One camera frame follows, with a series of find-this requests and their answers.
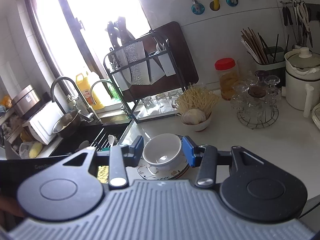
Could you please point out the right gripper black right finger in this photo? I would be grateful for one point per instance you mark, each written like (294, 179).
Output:
(205, 157)

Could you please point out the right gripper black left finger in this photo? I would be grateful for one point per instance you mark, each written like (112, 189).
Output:
(122, 156)

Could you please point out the small white bowl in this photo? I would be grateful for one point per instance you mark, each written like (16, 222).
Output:
(163, 152)

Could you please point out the black kitchen sink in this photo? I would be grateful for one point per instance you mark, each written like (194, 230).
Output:
(84, 133)

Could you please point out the hanging kitchen scissors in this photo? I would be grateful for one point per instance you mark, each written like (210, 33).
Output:
(303, 14)

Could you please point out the black roll-up sink rack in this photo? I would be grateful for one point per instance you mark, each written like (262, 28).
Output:
(101, 142)

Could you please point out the yellow dish cloth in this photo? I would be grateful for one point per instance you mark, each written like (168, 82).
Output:
(102, 174)

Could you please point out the floral patterned plate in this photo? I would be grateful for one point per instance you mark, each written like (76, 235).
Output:
(151, 173)

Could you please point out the white bowl with garlic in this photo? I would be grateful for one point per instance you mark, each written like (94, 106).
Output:
(200, 127)

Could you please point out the garlic bulb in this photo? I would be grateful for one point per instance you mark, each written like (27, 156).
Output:
(193, 117)

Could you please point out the stainless steel bowl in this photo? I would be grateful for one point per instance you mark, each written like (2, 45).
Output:
(67, 124)

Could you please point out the green dish soap bottle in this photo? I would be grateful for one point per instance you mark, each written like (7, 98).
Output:
(113, 92)

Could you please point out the clear drinking glass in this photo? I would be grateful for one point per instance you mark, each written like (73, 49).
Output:
(149, 104)

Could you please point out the yellow oil jug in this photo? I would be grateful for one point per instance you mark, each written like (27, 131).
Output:
(84, 82)

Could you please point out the red-lid plastic jar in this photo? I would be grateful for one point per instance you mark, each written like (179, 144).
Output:
(228, 75)

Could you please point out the white microwave oven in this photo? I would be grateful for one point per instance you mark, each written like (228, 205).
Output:
(40, 125)

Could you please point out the black metal dish rack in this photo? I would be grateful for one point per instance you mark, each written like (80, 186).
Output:
(131, 64)

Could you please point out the silver rice cooker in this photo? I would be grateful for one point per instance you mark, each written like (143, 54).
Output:
(25, 101)

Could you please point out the white electric kettle pot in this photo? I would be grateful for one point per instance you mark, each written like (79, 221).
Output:
(302, 79)

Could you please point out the dark wooden cutting board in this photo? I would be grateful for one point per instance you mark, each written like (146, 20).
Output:
(183, 59)

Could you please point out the chopstick holder with chopsticks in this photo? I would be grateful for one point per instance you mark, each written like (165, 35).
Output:
(266, 60)

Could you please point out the knives in rack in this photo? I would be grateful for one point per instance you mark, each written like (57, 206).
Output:
(117, 30)

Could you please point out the wire glass holder with glasses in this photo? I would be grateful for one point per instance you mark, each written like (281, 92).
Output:
(256, 100)

